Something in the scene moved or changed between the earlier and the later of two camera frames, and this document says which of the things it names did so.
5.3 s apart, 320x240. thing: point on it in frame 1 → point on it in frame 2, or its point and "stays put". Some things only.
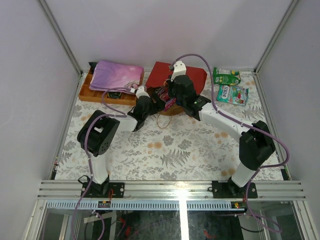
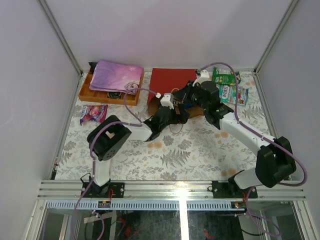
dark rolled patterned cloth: [114, 94] stays put
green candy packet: [228, 77] stays put
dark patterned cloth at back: [92, 65] stays put
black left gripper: [153, 104] → [175, 116]
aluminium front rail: [170, 190] stays put
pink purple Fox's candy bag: [163, 94] → [95, 112]
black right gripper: [170, 84] → [183, 94]
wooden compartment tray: [86, 93] stays put
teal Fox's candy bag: [232, 95] stays put
